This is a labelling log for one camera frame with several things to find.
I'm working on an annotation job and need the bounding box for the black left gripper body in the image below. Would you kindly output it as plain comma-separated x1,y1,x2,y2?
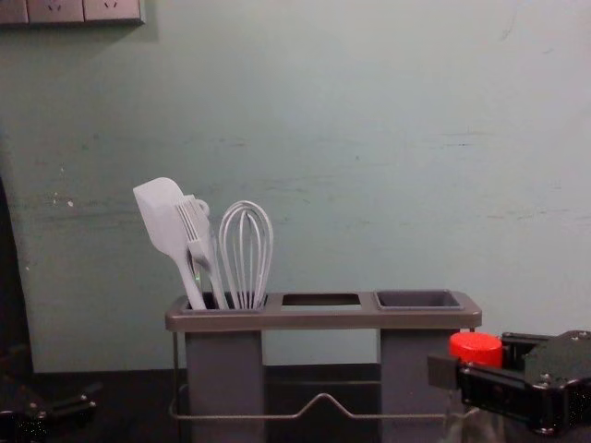
0,385,59,443

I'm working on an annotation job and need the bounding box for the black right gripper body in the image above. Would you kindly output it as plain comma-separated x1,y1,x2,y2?
521,329,591,436

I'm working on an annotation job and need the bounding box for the clear bottle with red cap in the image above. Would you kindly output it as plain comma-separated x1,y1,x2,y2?
441,331,509,443

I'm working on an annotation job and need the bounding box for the black table cloth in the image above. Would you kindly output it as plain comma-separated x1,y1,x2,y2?
0,366,591,443

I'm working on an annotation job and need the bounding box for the grey plastic utensil bin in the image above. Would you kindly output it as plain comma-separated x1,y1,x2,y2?
184,294,267,443
373,289,464,443

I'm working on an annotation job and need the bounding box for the grey silicone spatula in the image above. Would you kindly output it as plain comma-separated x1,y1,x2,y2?
132,176,210,310

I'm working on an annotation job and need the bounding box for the grey slotted turner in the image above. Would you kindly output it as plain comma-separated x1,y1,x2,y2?
174,194,231,310

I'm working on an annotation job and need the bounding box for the black rack with steel bars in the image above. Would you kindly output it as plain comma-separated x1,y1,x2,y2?
164,290,483,443

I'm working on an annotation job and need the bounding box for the grey whisk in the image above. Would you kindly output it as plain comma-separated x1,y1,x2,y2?
218,199,275,310

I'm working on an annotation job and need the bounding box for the wall socket panel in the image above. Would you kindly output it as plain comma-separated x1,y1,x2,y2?
0,0,147,30

